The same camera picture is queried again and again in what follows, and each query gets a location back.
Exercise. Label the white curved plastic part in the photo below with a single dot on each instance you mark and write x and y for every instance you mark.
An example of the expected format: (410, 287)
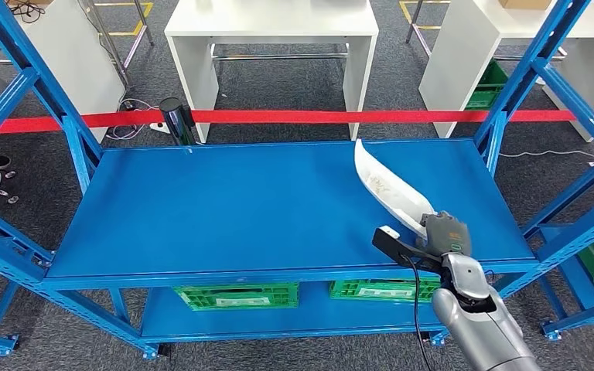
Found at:
(384, 189)

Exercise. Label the white power strip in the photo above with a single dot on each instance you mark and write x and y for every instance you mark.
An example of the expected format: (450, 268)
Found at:
(160, 128)

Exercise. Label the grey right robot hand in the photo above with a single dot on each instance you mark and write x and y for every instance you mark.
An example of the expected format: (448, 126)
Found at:
(450, 235)

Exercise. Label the black barrier post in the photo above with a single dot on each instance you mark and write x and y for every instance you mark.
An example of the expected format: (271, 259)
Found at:
(176, 120)

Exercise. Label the white table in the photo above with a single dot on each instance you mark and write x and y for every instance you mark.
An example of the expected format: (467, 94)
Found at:
(456, 61)
(82, 61)
(271, 18)

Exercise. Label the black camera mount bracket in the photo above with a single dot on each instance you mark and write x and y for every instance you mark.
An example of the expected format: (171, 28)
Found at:
(394, 251)

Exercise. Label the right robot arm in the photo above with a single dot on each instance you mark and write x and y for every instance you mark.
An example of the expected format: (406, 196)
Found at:
(481, 327)

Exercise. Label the brown cardboard box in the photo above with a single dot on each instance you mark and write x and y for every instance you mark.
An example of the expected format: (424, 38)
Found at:
(525, 4)

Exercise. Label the red barrier belt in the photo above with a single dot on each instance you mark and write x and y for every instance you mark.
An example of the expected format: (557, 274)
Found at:
(276, 117)

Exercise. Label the chrome table frame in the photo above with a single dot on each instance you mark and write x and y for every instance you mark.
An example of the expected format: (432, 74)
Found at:
(110, 48)

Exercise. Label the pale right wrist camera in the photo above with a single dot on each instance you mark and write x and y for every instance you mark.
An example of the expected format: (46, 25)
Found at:
(389, 231)

